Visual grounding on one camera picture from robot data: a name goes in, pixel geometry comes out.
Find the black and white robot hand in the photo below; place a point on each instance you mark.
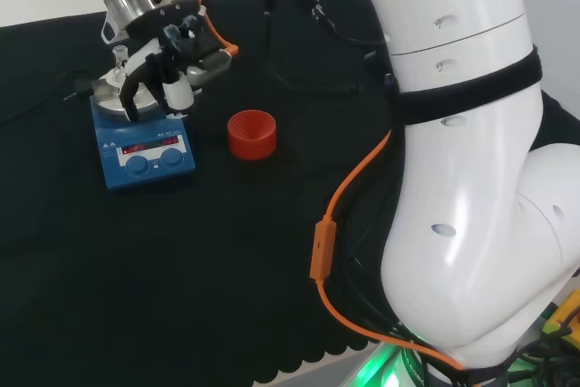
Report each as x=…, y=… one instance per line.
x=172, y=47

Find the heater with blue base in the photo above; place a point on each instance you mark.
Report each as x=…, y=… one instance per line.
x=149, y=178

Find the clear round-bottom flask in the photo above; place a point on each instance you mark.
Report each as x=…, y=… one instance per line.
x=120, y=65

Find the red ribbed cup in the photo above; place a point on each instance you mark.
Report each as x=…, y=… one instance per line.
x=251, y=142

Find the black bench cloth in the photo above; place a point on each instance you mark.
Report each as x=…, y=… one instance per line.
x=136, y=269

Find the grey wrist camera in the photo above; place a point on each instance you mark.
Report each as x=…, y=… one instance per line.
x=208, y=67

